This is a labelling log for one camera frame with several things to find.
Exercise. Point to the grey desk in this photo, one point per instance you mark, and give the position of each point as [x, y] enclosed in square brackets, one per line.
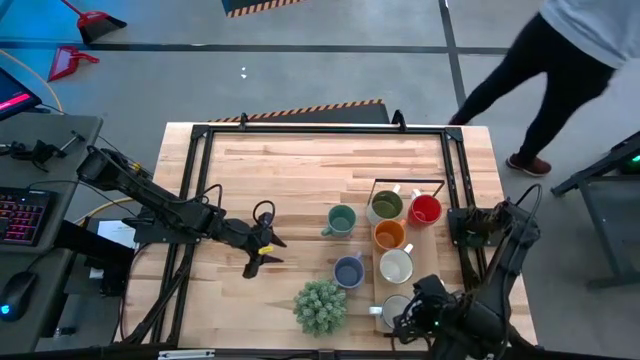
[50, 135]

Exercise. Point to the red broom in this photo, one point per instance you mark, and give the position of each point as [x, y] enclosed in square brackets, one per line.
[92, 20]

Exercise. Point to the orange mug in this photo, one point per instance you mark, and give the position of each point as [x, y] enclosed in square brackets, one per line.
[390, 234]

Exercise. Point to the red mug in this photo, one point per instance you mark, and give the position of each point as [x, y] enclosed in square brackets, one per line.
[425, 210]

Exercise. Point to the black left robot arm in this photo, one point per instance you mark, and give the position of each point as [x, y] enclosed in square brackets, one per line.
[165, 205]

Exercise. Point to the wooden shelf black metal frame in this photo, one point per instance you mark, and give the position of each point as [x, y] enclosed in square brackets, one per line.
[427, 250]

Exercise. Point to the succulent in grey patterned pot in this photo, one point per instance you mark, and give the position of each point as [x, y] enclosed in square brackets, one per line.
[320, 307]

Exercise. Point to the blue floral white mug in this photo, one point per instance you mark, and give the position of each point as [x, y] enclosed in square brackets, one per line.
[392, 309]

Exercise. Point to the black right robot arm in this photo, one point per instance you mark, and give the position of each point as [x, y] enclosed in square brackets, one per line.
[500, 280]

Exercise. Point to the black equipment box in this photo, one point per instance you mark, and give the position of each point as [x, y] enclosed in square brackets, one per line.
[95, 255]

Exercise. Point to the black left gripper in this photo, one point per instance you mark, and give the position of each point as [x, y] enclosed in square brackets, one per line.
[245, 237]

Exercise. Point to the person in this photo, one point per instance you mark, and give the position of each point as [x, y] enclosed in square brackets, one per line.
[560, 65]

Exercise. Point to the black metal stand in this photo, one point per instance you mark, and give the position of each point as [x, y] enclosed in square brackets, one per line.
[600, 172]

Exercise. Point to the white paper sheet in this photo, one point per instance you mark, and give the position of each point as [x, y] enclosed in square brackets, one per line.
[117, 232]

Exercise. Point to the lavender mug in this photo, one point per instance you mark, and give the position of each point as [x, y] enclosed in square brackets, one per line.
[348, 273]

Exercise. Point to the black frame bracket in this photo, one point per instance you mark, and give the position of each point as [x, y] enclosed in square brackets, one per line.
[243, 120]
[398, 118]

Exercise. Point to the silver table bracket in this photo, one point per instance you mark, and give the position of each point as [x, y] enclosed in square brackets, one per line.
[186, 354]

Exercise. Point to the black clamp mount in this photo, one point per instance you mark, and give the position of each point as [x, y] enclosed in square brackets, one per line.
[37, 150]

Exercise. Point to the hazard striped black mat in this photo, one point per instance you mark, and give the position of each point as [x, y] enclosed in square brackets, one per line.
[250, 4]
[325, 116]

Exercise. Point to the black computer mouse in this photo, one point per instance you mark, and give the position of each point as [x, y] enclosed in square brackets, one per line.
[15, 295]

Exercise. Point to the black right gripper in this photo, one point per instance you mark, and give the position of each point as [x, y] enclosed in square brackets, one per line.
[425, 310]

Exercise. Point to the backlit keyboard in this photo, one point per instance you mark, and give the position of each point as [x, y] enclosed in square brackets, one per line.
[22, 215]

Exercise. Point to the yellow gripper tag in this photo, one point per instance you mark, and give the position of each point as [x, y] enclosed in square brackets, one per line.
[265, 249]

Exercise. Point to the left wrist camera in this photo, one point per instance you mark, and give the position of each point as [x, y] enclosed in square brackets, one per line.
[251, 270]

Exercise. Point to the red dustpan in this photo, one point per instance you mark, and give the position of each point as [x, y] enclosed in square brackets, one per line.
[67, 61]

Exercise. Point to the black monitor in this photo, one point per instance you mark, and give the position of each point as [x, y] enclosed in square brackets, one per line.
[12, 95]

